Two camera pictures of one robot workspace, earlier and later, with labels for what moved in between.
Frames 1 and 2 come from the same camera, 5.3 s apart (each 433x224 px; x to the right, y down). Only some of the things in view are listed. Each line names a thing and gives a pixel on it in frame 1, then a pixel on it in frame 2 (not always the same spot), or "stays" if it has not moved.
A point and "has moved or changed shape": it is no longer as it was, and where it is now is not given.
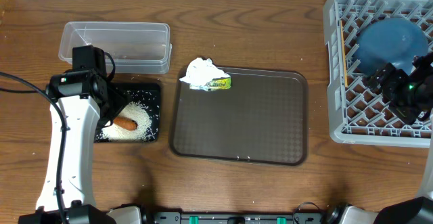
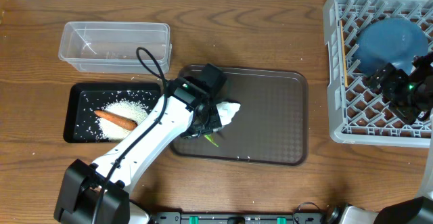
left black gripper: x=120 y=98 to x=195 y=130
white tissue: x=200 y=72 has moved or changed shape
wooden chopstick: x=344 y=57 stays
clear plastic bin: x=137 y=47 stays
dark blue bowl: x=388 y=40 stays
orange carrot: x=125 y=123 stays
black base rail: x=238 y=218 stays
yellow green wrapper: x=218 y=83 has moved or changed shape
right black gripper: x=397 y=76 stays
